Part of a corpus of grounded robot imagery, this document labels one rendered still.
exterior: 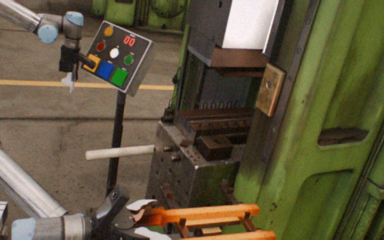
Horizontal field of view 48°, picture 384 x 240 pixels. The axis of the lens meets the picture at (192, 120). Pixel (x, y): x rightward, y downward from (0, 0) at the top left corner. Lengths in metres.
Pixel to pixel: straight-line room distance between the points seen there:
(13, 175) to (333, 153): 1.10
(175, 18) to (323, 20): 5.44
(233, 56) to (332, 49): 0.44
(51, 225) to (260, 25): 1.04
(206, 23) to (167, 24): 5.09
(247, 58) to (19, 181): 0.99
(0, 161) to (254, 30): 0.98
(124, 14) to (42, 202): 5.66
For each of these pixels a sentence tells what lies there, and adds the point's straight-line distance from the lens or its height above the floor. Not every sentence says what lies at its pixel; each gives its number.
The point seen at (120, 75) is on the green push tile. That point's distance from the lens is 2.10.
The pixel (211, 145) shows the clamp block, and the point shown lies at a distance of 1.70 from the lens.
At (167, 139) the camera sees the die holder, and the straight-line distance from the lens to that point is 1.87.
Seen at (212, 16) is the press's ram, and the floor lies 1.45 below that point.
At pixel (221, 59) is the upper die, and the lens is 1.67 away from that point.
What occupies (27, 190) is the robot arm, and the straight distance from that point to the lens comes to 1.19.
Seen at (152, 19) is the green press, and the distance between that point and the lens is 6.71.
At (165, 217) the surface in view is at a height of 1.02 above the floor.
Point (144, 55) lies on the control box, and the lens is 2.08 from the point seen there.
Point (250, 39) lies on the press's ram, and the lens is 1.65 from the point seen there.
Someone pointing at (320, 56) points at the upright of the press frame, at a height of 1.46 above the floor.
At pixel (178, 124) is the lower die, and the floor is 0.94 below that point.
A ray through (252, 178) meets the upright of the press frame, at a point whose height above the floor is 0.91.
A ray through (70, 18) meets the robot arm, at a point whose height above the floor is 1.27.
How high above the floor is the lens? 1.80
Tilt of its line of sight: 26 degrees down
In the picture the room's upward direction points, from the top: 12 degrees clockwise
